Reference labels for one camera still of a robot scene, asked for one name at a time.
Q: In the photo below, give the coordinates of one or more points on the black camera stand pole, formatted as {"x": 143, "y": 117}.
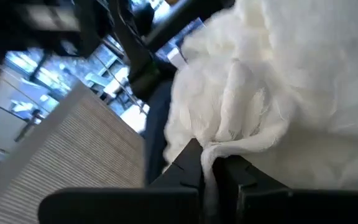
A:
{"x": 179, "y": 21}

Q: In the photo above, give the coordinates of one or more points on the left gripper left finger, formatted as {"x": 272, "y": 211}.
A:
{"x": 172, "y": 199}

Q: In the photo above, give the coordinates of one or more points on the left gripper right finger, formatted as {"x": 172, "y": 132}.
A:
{"x": 259, "y": 202}

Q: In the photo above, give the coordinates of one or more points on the white gauzy garment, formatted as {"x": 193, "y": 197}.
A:
{"x": 275, "y": 77}

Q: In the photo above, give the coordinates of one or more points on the white woven plastic bin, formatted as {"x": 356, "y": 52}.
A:
{"x": 82, "y": 155}

